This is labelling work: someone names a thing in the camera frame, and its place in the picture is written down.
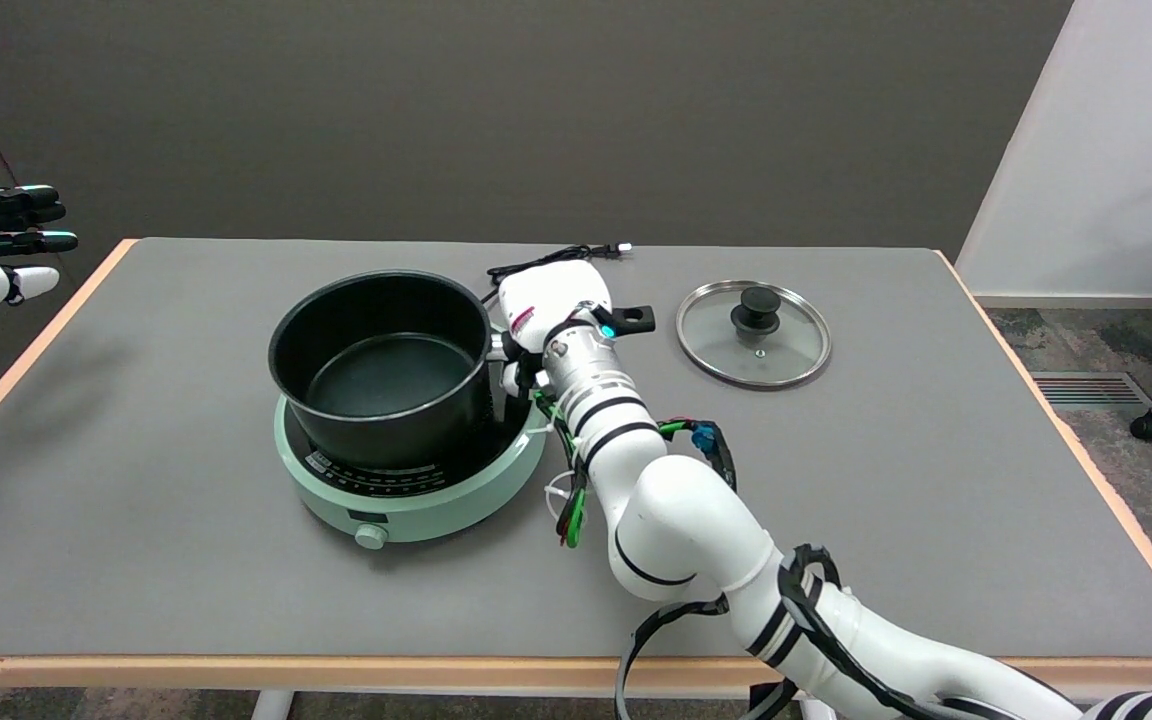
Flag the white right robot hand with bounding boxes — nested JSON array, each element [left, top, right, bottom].
[[491, 262, 617, 398]]

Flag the black pot with handle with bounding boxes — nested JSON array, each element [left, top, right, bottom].
[[268, 270, 657, 472]]

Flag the green round induction cooker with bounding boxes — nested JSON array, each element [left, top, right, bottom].
[[274, 365, 549, 552]]

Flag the glass pot lid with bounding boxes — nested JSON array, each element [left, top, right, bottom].
[[676, 280, 832, 391]]

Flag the grey table mat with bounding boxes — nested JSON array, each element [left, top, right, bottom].
[[0, 240, 1152, 659]]

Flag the floor vent grille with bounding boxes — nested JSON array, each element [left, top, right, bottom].
[[1030, 372, 1152, 409]]

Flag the black power cord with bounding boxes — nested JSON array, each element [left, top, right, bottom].
[[484, 242, 634, 303]]

